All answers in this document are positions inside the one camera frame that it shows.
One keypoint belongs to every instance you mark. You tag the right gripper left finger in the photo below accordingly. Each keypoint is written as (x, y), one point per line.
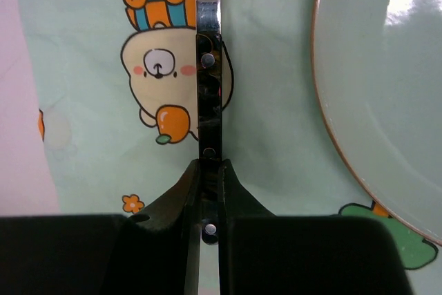
(155, 251)

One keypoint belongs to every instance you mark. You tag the green floral plate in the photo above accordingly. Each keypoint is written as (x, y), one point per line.
(377, 74)

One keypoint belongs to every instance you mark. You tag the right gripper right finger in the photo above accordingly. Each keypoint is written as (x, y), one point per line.
(261, 253)

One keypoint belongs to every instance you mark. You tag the fork with black handle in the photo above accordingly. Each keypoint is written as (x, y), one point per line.
(209, 84)

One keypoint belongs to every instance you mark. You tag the green cartoon print cloth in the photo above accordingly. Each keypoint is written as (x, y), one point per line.
(99, 151)

